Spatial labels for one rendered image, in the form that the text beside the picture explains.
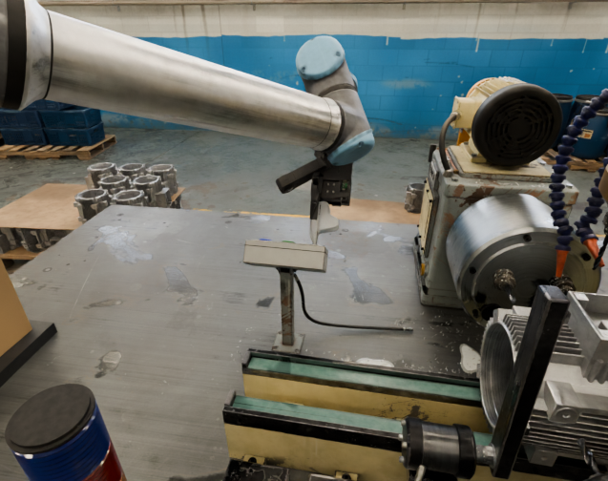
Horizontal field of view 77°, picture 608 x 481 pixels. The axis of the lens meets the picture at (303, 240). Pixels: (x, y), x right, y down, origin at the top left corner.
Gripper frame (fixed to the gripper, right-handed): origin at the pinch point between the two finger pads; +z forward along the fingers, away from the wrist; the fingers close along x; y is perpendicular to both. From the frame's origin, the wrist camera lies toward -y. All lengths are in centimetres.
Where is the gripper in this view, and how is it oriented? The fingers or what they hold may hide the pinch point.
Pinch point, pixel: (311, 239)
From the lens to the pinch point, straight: 82.4
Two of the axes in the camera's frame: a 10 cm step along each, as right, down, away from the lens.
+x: 1.4, 1.6, 9.8
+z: -1.1, 9.8, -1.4
